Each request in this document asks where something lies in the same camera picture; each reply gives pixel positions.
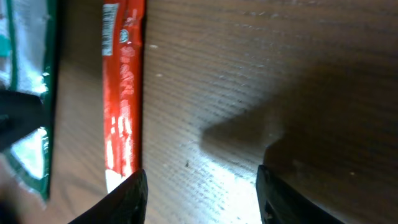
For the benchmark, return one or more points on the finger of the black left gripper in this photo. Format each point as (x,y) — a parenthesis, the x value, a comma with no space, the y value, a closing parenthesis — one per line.
(21,114)

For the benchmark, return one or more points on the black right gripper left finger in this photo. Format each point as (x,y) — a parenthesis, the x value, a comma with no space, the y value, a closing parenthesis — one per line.
(126,204)

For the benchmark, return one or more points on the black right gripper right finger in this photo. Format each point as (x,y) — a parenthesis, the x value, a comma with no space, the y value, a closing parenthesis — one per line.
(279,203)

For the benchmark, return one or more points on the green white 3M package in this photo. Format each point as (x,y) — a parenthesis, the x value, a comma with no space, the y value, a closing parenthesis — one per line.
(29,44)

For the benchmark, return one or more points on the red snack stick packet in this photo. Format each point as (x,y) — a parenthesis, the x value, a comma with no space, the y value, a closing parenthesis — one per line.
(122,58)

